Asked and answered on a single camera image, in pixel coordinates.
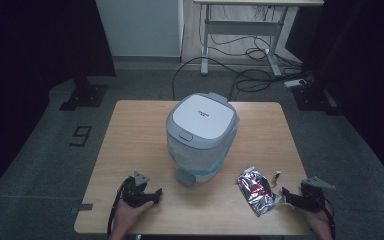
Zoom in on white cabinet panel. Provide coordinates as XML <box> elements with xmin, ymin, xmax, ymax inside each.
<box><xmin>95</xmin><ymin>0</ymin><xmax>185</xmax><ymax>58</ymax></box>

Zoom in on left hand-held gripper black cable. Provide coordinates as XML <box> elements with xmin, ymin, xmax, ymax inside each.
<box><xmin>106</xmin><ymin>177</ymin><xmax>131</xmax><ymax>238</ymax></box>

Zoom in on long black floor cable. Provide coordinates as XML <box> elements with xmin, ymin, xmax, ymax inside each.
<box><xmin>171</xmin><ymin>55</ymin><xmax>244</xmax><ymax>102</ymax></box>

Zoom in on hand-held gripper black cable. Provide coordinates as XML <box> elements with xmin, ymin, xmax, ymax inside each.
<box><xmin>106</xmin><ymin>177</ymin><xmax>131</xmax><ymax>238</ymax></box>
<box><xmin>313</xmin><ymin>194</ymin><xmax>337</xmax><ymax>240</ymax></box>

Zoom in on silver foil wrapper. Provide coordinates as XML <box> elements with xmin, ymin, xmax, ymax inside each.
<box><xmin>235</xmin><ymin>166</ymin><xmax>283</xmax><ymax>218</ymax></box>

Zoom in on white power strip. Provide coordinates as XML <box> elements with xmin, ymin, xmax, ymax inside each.
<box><xmin>283</xmin><ymin>78</ymin><xmax>308</xmax><ymax>89</ymax></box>

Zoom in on black stand base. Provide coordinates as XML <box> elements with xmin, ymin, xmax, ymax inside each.
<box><xmin>290</xmin><ymin>83</ymin><xmax>344</xmax><ymax>117</ymax></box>
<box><xmin>58</xmin><ymin>76</ymin><xmax>109</xmax><ymax>112</ymax></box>

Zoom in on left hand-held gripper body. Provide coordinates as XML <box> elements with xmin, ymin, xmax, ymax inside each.
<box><xmin>122</xmin><ymin>170</ymin><xmax>158</xmax><ymax>209</ymax></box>

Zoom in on right hand-held gripper black cable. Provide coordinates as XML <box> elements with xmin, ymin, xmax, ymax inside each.
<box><xmin>313</xmin><ymin>194</ymin><xmax>337</xmax><ymax>240</ymax></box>

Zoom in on tangle of black cables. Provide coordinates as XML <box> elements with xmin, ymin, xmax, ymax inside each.
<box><xmin>198</xmin><ymin>4</ymin><xmax>311</xmax><ymax>101</ymax></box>

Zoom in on clear plastic bin liner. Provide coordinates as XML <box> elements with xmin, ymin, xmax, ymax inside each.
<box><xmin>166</xmin><ymin>123</ymin><xmax>240</xmax><ymax>183</ymax></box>

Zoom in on person's right hand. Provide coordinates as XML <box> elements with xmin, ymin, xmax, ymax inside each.
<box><xmin>303</xmin><ymin>201</ymin><xmax>334</xmax><ymax>240</ymax></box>

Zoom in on white grey pedal trash can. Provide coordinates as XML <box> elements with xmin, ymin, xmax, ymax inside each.
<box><xmin>165</xmin><ymin>91</ymin><xmax>240</xmax><ymax>187</ymax></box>

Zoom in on white metal frame desk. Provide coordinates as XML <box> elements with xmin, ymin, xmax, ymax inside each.
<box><xmin>193</xmin><ymin>0</ymin><xmax>325</xmax><ymax>78</ymax></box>

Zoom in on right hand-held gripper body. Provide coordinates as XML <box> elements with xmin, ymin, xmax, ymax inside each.
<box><xmin>299</xmin><ymin>176</ymin><xmax>336</xmax><ymax>214</ymax></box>

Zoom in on black curtain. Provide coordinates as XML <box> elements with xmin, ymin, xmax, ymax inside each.
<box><xmin>0</xmin><ymin>0</ymin><xmax>117</xmax><ymax>204</ymax></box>
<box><xmin>284</xmin><ymin>0</ymin><xmax>384</xmax><ymax>193</ymax></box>

